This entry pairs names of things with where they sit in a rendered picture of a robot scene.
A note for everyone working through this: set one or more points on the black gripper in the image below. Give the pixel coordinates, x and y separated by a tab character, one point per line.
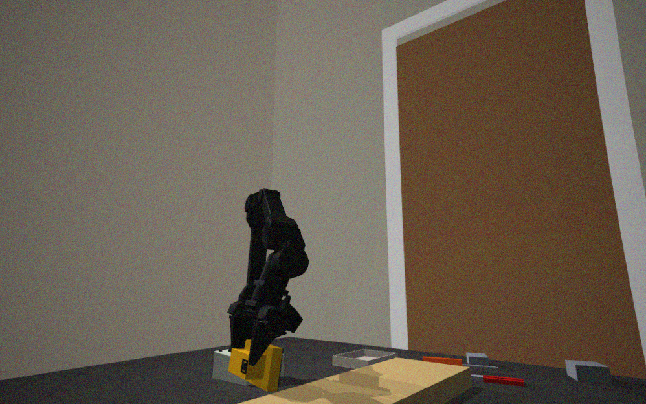
264	305

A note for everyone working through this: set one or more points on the tan panel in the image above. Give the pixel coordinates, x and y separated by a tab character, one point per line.
395	381

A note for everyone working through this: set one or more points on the orange-handled awl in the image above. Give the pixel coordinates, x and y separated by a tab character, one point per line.
453	362

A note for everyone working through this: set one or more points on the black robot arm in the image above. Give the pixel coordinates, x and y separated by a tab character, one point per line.
272	229

